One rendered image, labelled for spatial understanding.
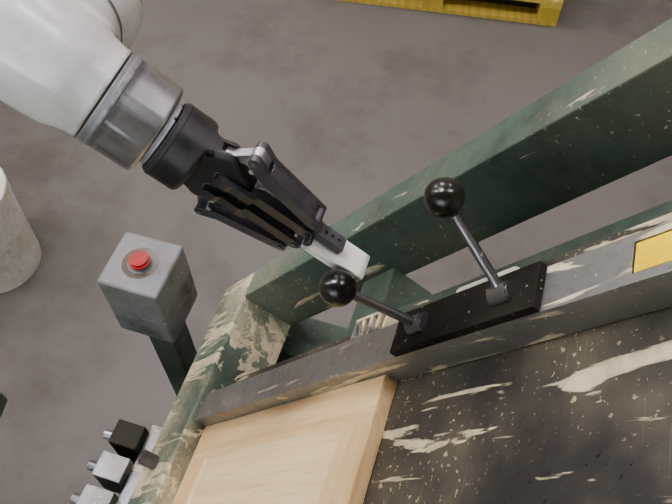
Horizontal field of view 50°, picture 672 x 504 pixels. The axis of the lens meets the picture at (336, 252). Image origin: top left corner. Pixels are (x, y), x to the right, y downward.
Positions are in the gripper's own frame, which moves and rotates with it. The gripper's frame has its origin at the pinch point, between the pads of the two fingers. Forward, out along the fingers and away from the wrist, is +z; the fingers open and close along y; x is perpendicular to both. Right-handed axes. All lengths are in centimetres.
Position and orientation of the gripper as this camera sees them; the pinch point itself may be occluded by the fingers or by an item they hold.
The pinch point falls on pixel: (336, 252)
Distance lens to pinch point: 72.4
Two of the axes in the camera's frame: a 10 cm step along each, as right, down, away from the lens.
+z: 7.8, 5.2, 3.5
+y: -5.6, 3.1, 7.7
